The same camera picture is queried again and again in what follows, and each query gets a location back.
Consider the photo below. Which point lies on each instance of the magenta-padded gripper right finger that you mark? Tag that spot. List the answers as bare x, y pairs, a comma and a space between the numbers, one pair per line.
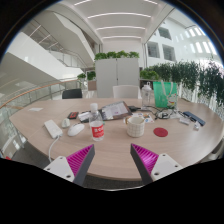
165, 165

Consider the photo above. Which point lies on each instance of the small grey-white oval mouse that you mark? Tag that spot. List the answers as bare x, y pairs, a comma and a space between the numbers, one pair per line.
66, 123

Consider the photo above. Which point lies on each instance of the clear white-lidded drink jug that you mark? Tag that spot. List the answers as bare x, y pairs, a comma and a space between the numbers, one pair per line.
146, 96

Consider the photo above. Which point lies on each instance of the ceiling light strips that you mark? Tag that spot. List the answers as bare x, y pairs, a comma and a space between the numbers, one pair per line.
118, 15

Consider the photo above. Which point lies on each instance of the white card box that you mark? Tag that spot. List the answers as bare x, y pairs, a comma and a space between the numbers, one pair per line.
84, 116

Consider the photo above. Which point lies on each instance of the flat round red coaster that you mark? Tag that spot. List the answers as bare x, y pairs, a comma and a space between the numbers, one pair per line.
160, 132

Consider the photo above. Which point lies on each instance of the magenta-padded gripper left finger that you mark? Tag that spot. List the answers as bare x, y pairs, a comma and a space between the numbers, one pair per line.
60, 166

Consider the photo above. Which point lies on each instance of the white computer mouse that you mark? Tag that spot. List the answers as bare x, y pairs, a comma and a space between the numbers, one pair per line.
75, 130

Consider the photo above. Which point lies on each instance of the colourful sticker sheet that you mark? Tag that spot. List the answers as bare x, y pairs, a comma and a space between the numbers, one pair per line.
148, 118

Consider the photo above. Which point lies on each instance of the white power strip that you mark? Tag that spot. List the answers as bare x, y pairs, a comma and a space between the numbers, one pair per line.
53, 129

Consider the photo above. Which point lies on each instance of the white paper slip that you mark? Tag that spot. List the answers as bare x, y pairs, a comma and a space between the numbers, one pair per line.
36, 109

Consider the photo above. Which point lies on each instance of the white cabinet topped with plants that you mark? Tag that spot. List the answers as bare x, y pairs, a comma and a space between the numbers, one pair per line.
116, 78

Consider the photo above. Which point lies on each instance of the green tote bag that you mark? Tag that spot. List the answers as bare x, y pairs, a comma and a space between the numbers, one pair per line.
165, 95

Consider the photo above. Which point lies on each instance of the brown clipboard with papers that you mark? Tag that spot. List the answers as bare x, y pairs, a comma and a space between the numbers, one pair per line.
115, 110

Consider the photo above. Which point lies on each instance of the white chair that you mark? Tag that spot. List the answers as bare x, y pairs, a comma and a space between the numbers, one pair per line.
126, 92
215, 153

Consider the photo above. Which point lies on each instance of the glass railing with wooden handrail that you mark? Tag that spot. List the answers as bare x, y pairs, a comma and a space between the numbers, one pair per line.
23, 98

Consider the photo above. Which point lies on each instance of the red and black small box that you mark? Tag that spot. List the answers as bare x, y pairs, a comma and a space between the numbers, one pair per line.
73, 115

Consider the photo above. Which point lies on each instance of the black power adapter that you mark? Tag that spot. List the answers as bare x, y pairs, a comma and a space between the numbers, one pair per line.
134, 108

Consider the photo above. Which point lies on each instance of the white grid-pattern mug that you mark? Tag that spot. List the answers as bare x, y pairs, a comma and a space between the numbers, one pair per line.
135, 128

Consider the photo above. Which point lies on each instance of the black notebook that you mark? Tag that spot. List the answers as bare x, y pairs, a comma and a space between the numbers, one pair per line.
87, 121

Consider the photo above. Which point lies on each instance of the small clear plastic packet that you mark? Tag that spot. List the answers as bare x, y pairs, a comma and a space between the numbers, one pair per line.
197, 126

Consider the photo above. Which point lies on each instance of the clear red-labelled water bottle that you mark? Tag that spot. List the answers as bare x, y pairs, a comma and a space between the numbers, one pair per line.
97, 130

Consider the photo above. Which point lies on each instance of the green plant hedge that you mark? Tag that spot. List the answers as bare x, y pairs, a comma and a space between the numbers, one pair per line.
200, 76

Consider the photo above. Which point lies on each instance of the potted green plants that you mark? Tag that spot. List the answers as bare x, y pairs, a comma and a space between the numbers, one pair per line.
91, 75

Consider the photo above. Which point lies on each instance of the black chair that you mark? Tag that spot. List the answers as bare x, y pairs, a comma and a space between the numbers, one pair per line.
72, 94

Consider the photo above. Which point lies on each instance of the white name card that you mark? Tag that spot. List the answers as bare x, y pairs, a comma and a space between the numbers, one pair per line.
184, 120

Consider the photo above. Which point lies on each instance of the dark blue flat case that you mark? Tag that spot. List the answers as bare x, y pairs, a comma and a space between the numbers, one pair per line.
194, 118

